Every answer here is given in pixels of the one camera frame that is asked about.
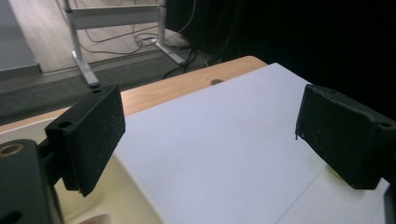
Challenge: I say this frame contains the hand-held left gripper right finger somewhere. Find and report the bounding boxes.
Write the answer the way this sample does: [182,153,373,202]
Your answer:
[294,83,396,190]

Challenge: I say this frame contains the white metal desk frame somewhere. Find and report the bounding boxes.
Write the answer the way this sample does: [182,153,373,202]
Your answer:
[64,0,186,88]

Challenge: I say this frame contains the white plastic bin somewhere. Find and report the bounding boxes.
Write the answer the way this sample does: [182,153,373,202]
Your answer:
[0,117,166,224]

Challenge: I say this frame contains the black floor cables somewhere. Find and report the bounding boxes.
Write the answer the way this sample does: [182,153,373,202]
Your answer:
[163,46,225,78]

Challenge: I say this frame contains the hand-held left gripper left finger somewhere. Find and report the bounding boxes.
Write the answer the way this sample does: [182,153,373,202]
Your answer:
[44,83,127,198]

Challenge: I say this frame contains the tangle of floor cables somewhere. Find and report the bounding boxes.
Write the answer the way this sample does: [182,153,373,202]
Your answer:
[55,0,199,57]

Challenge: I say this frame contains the wooden table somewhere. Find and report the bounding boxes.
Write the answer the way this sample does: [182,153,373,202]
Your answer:
[0,55,269,133]

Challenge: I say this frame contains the white table mat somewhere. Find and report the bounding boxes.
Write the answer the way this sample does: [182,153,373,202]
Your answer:
[113,62,391,224]

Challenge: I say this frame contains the white cabinet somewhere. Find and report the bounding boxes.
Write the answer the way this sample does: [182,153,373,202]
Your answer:
[0,0,41,73]

